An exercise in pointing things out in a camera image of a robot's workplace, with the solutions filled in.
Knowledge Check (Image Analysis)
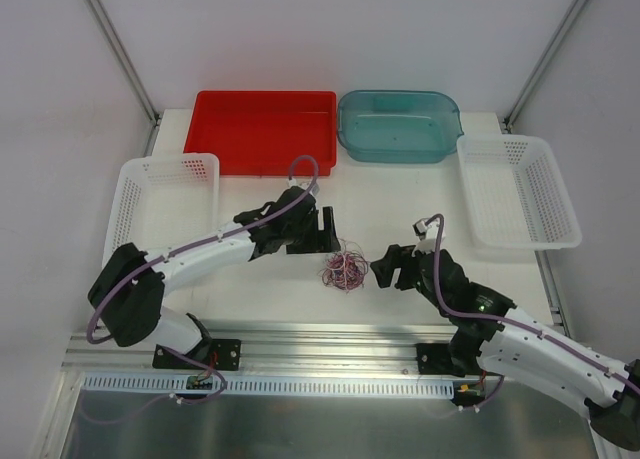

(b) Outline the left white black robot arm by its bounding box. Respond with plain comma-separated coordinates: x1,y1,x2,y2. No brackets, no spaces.
88,186,340,369

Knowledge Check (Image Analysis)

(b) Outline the left aluminium frame post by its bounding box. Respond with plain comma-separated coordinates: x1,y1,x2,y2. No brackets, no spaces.
83,0,160,125

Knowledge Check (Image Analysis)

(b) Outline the aluminium frame post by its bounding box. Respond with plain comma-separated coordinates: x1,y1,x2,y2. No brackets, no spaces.
502,0,592,134
83,0,160,125

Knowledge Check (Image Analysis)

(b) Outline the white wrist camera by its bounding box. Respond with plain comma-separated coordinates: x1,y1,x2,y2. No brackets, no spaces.
287,178,320,198
412,216,446,256

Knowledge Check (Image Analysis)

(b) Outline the aluminium mounting rail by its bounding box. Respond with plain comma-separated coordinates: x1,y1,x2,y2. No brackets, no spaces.
61,320,456,378

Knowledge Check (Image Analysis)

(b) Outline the red plastic tray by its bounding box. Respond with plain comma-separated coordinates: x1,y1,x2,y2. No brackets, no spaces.
183,90,337,177

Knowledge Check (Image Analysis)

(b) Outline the right aluminium frame post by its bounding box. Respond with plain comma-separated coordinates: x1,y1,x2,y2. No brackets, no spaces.
502,0,592,134

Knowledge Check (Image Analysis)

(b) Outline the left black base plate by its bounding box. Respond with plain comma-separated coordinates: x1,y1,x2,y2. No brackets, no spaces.
152,338,242,371

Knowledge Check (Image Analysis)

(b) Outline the white slotted cable duct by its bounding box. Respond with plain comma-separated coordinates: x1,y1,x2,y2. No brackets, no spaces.
82,372,454,400

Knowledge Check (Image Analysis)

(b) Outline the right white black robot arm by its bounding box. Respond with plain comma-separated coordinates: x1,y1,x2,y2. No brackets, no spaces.
371,245,639,452

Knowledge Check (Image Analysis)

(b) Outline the teal translucent plastic tub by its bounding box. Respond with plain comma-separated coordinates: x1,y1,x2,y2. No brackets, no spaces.
337,90,464,164

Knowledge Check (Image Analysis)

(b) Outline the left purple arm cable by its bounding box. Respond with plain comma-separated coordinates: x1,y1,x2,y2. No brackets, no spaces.
87,155,321,346

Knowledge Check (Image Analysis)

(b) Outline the white perforated basket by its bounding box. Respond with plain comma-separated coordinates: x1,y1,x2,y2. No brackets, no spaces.
102,153,220,263
456,134,582,251

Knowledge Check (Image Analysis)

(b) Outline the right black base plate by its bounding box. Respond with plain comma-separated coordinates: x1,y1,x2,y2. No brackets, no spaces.
415,343,482,377

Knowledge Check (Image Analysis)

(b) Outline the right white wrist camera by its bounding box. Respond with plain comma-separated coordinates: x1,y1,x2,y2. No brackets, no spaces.
412,216,446,256

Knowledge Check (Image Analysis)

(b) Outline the left white perforated basket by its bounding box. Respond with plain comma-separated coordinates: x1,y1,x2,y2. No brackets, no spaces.
102,153,220,263

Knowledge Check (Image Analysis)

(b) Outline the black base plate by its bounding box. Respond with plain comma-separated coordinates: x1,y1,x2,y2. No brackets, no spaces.
152,338,242,371
415,343,482,377

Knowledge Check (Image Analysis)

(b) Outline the bundle of thin wires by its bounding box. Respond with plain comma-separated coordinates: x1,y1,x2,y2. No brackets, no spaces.
318,238,370,294

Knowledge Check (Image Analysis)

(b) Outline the right white perforated basket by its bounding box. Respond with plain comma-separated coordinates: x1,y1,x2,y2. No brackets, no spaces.
456,134,582,251

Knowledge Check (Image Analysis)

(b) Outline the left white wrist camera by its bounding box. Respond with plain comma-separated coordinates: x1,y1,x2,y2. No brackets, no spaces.
287,178,320,198

